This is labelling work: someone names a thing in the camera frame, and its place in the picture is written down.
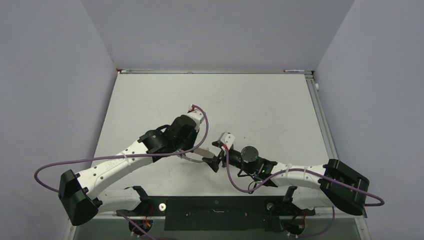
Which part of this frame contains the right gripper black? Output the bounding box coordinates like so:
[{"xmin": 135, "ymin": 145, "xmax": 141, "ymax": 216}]
[{"xmin": 203, "ymin": 145, "xmax": 256, "ymax": 174}]

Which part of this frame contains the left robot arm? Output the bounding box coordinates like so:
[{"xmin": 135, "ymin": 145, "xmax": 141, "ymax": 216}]
[{"xmin": 58, "ymin": 110, "xmax": 205, "ymax": 226}]

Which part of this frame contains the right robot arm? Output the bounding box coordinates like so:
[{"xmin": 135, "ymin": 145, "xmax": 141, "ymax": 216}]
[{"xmin": 202, "ymin": 141, "xmax": 370, "ymax": 216}]

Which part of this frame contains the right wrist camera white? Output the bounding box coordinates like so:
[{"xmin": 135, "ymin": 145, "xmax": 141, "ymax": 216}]
[{"xmin": 218, "ymin": 132, "xmax": 236, "ymax": 150}]

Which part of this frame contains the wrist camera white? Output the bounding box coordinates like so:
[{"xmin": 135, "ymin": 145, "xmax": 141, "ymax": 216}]
[
  {"xmin": 185, "ymin": 105, "xmax": 205, "ymax": 133},
  {"xmin": 218, "ymin": 132, "xmax": 236, "ymax": 150}
]

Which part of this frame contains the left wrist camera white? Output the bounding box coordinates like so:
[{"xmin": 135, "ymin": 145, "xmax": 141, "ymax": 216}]
[{"xmin": 185, "ymin": 105, "xmax": 205, "ymax": 133}]

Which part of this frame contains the black thin cable right arm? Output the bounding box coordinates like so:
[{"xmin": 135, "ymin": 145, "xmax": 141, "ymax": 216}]
[{"xmin": 236, "ymin": 168, "xmax": 273, "ymax": 195}]

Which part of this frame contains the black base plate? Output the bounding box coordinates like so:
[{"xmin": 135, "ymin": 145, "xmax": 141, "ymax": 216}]
[{"xmin": 123, "ymin": 195, "xmax": 316, "ymax": 232}]

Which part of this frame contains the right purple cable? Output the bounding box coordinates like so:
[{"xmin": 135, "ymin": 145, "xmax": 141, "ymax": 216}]
[{"xmin": 224, "ymin": 147, "xmax": 385, "ymax": 239}]

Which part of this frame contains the purple cable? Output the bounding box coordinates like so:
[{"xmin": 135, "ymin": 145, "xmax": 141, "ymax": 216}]
[
  {"xmin": 224, "ymin": 147, "xmax": 385, "ymax": 239},
  {"xmin": 33, "ymin": 104, "xmax": 210, "ymax": 240}
]

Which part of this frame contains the aluminium frame rail back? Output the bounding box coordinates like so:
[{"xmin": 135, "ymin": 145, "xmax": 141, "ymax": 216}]
[{"xmin": 117, "ymin": 69, "xmax": 314, "ymax": 75}]

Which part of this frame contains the aluminium frame rail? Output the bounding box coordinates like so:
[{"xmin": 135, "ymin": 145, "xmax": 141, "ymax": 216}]
[
  {"xmin": 304, "ymin": 74, "xmax": 339, "ymax": 160},
  {"xmin": 117, "ymin": 69, "xmax": 314, "ymax": 75}
]

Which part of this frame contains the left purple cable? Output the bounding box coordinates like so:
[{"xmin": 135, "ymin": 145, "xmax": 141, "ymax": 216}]
[{"xmin": 33, "ymin": 104, "xmax": 210, "ymax": 240}]

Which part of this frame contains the aluminium frame rail right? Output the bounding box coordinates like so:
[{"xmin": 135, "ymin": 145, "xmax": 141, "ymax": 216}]
[{"xmin": 304, "ymin": 74, "xmax": 339, "ymax": 160}]

